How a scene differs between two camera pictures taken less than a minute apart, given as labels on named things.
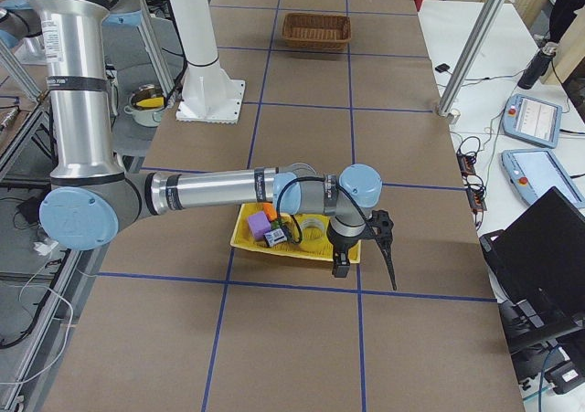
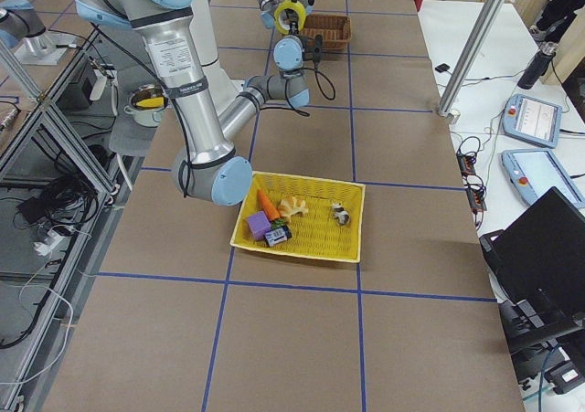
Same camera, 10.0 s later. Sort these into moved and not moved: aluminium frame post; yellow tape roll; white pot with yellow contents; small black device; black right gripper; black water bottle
Moved: yellow tape roll; black right gripper
Not moved: black water bottle; aluminium frame post; small black device; white pot with yellow contents
